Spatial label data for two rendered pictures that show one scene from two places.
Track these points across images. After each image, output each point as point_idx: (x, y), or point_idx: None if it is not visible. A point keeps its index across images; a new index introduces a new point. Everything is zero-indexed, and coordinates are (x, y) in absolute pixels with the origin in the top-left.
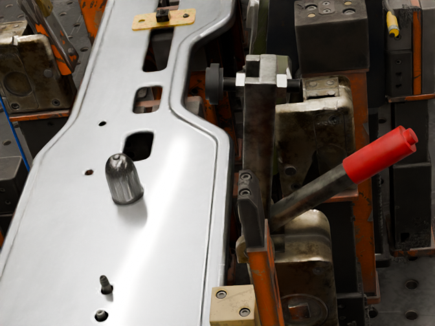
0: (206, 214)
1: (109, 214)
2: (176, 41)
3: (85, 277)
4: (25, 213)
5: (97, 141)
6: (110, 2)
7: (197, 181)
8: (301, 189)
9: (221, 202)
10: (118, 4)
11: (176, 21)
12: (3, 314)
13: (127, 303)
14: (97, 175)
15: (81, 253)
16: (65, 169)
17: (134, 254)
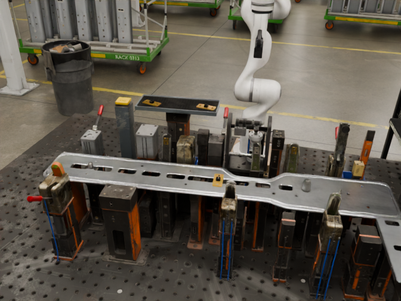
0: (314, 178)
1: (314, 192)
2: (232, 178)
3: None
4: (312, 206)
5: (282, 194)
6: (196, 192)
7: (302, 178)
8: None
9: (311, 175)
10: (200, 189)
11: (221, 177)
12: (349, 208)
13: (344, 190)
14: (298, 194)
15: (328, 196)
16: (294, 200)
17: (328, 189)
